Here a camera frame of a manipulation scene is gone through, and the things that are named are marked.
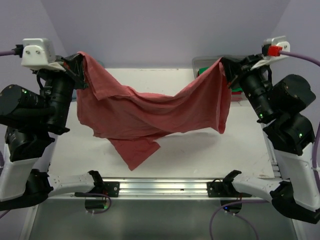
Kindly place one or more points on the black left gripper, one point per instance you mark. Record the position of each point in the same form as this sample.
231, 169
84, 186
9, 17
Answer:
72, 69

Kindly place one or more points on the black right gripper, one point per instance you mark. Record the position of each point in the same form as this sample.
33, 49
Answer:
238, 69

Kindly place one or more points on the clear plastic bin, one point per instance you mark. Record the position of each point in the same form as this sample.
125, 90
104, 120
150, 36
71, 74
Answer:
202, 62

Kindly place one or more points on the salmon pink t shirt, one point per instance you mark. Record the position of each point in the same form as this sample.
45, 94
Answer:
133, 121

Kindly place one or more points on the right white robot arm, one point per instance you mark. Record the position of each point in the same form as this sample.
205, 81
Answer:
279, 107

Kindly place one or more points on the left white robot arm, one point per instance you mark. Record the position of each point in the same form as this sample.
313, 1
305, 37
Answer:
30, 119

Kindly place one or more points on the red folded t shirt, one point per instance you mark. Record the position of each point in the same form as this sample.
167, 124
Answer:
237, 92

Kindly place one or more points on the green folded t shirt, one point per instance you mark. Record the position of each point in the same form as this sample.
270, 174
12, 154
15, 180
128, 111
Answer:
203, 71

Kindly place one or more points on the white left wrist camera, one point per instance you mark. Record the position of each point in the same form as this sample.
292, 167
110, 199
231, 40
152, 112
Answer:
38, 54

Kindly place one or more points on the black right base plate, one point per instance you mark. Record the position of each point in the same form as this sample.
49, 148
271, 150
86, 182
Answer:
216, 189

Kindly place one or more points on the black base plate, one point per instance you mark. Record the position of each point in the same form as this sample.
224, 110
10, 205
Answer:
216, 189
106, 188

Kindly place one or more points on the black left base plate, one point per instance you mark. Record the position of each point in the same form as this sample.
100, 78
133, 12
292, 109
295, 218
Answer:
106, 188

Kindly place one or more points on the aluminium mounting rail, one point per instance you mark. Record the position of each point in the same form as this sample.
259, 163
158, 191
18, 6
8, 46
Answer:
135, 188

